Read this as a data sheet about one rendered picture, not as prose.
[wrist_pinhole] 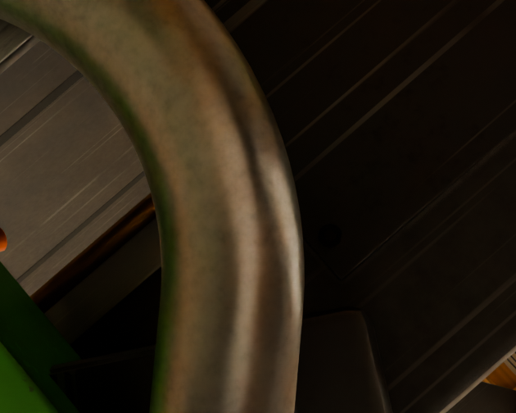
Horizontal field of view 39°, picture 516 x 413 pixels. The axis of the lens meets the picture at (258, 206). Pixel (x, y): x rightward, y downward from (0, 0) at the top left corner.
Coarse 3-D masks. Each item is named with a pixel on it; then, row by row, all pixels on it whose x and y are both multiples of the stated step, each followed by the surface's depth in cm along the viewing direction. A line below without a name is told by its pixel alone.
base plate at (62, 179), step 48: (48, 48) 50; (0, 96) 51; (48, 96) 54; (96, 96) 58; (0, 144) 55; (48, 144) 59; (96, 144) 64; (0, 192) 60; (48, 192) 64; (96, 192) 70; (144, 192) 77; (48, 240) 71
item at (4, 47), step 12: (0, 24) 19; (0, 36) 20; (12, 36) 20; (24, 36) 20; (0, 48) 20; (12, 48) 20; (24, 48) 20; (0, 60) 20; (12, 60) 20; (0, 72) 20
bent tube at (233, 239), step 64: (0, 0) 15; (64, 0) 14; (128, 0) 14; (192, 0) 15; (128, 64) 14; (192, 64) 14; (128, 128) 15; (192, 128) 14; (256, 128) 14; (192, 192) 14; (256, 192) 14; (192, 256) 14; (256, 256) 14; (192, 320) 14; (256, 320) 14; (192, 384) 14; (256, 384) 14
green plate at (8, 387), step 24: (0, 264) 25; (0, 288) 23; (0, 312) 22; (24, 312) 24; (0, 336) 17; (24, 336) 22; (48, 336) 24; (0, 360) 17; (24, 360) 17; (48, 360) 22; (72, 360) 24; (0, 384) 17; (24, 384) 17; (48, 384) 18; (0, 408) 17; (24, 408) 17; (48, 408) 17; (72, 408) 18
